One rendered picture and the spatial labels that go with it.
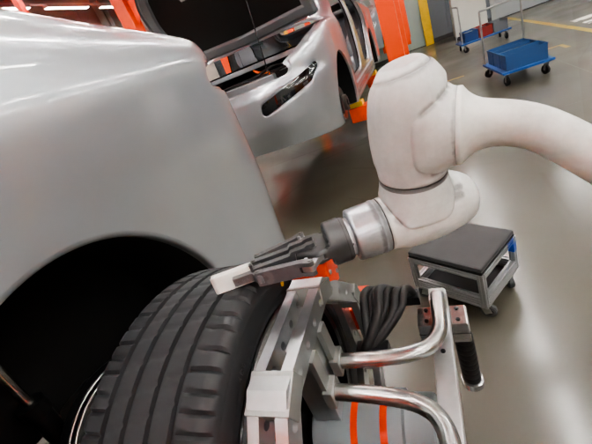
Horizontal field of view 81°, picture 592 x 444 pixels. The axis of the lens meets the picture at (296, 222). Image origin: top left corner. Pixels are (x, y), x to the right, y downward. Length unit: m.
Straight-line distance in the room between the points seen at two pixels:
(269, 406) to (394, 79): 0.44
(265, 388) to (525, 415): 1.36
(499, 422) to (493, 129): 1.38
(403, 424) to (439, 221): 0.33
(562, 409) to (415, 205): 1.35
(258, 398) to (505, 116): 0.46
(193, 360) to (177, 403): 0.05
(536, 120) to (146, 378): 0.61
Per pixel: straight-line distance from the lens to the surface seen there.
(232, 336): 0.53
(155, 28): 4.18
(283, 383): 0.50
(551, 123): 0.51
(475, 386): 0.87
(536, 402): 1.78
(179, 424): 0.53
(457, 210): 0.58
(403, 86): 0.47
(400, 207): 0.54
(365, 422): 0.68
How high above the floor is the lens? 1.48
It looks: 25 degrees down
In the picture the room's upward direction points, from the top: 23 degrees counter-clockwise
